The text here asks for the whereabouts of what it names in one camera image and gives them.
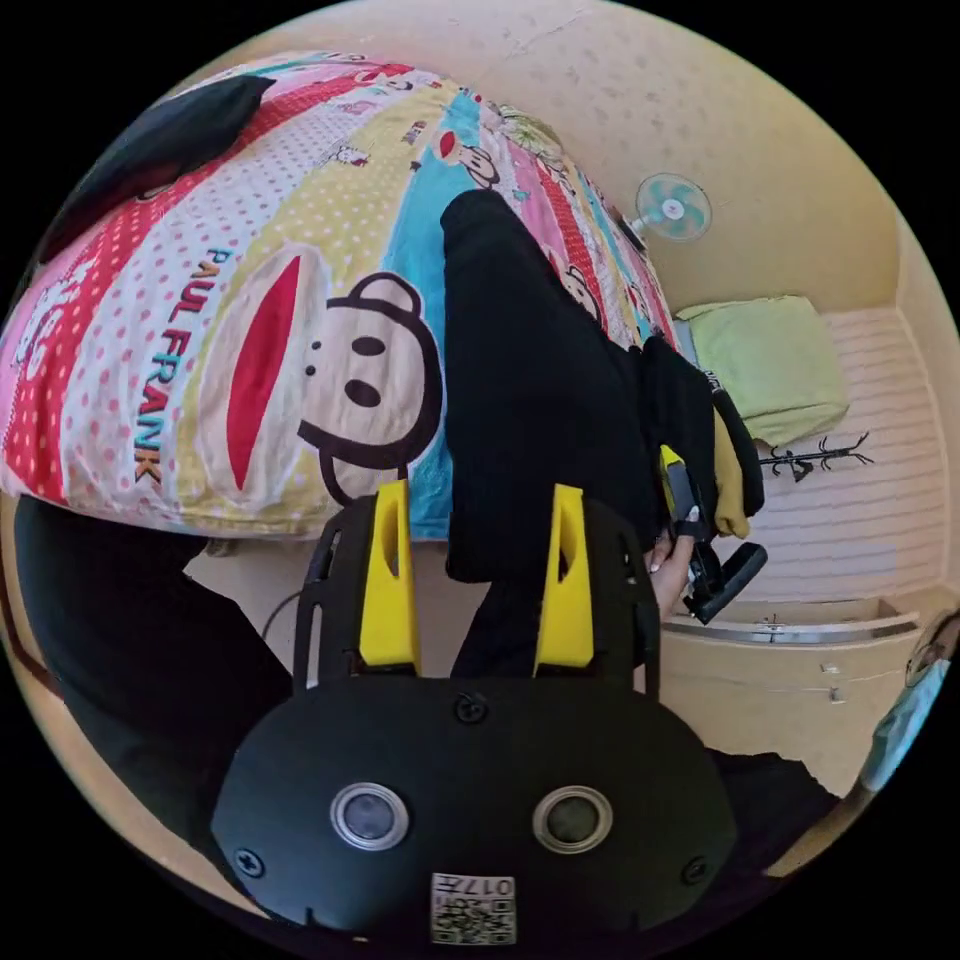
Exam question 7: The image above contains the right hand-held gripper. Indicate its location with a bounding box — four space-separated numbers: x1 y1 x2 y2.
658 410 752 603

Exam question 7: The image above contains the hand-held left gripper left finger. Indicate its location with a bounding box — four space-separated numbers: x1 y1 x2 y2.
358 479 422 670

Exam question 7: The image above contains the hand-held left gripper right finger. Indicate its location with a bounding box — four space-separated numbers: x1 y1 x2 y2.
532 483 598 668

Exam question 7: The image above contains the black long sleeve shirt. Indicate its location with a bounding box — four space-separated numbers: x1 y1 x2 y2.
438 187 767 680

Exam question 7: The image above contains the person's right hand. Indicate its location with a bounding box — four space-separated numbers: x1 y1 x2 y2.
649 506 704 603

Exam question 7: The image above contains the black coat stand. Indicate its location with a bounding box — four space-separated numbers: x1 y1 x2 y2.
755 430 877 486

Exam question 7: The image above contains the light green pillow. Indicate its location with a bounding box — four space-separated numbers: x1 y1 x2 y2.
673 294 853 449

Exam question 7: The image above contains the beige wooden cupboard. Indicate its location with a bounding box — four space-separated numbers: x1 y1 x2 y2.
659 596 928 798

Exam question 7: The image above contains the teal standing fan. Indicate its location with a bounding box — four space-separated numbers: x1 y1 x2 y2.
620 172 715 246

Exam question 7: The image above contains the person's body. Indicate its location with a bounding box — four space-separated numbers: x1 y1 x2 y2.
13 493 960 909

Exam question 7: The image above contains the bed with cartoon printed sheet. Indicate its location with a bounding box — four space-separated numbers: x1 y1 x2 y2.
0 48 685 543

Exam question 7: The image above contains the black pillow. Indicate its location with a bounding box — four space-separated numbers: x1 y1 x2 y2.
37 73 279 265

